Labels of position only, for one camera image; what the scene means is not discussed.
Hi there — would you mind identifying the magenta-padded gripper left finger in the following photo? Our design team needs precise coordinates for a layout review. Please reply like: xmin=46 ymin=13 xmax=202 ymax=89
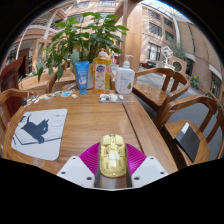
xmin=56 ymin=142 xmax=102 ymax=190

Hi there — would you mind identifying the green plant in white pot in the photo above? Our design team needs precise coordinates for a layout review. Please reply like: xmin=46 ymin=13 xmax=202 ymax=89
xmin=36 ymin=12 xmax=130 ymax=91

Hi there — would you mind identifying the round blue white sticker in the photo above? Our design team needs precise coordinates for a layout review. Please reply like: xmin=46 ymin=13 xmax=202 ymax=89
xmin=60 ymin=89 xmax=74 ymax=98

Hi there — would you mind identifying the grey cat-print mouse pad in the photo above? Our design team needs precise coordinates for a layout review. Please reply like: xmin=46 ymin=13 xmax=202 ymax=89
xmin=10 ymin=108 xmax=68 ymax=162

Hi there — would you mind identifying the small clear tissue packet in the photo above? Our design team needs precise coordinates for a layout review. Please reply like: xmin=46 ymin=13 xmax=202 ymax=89
xmin=99 ymin=93 xmax=118 ymax=103

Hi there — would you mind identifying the wooden planter box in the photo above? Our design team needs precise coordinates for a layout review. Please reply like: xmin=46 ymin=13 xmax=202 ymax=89
xmin=18 ymin=74 xmax=51 ymax=96

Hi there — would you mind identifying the black notebook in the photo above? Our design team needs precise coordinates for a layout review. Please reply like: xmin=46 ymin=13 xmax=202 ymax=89
xmin=174 ymin=122 xmax=201 ymax=163

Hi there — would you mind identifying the blue squeeze tube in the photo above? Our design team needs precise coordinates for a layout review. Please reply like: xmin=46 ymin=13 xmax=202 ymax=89
xmin=74 ymin=60 xmax=91 ymax=96

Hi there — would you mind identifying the white pump bottle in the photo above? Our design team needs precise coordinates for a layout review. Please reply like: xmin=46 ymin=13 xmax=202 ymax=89
xmin=114 ymin=54 xmax=136 ymax=95

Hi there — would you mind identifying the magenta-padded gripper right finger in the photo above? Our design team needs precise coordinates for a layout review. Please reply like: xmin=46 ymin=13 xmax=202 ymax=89
xmin=125 ymin=143 xmax=169 ymax=189

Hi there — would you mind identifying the wooden armchair with black notebook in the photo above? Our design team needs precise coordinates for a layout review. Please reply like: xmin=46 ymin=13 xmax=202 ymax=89
xmin=159 ymin=94 xmax=219 ymax=169

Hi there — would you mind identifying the orange dish soap bottle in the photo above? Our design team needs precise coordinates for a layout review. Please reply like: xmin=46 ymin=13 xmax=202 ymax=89
xmin=92 ymin=48 xmax=112 ymax=95

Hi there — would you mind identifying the dark red wooden pedestal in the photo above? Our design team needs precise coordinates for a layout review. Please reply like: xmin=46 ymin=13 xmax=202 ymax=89
xmin=0 ymin=56 xmax=26 ymax=118

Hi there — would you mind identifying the white abstract sculpture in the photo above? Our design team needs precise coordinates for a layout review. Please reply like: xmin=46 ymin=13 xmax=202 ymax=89
xmin=161 ymin=45 xmax=174 ymax=64

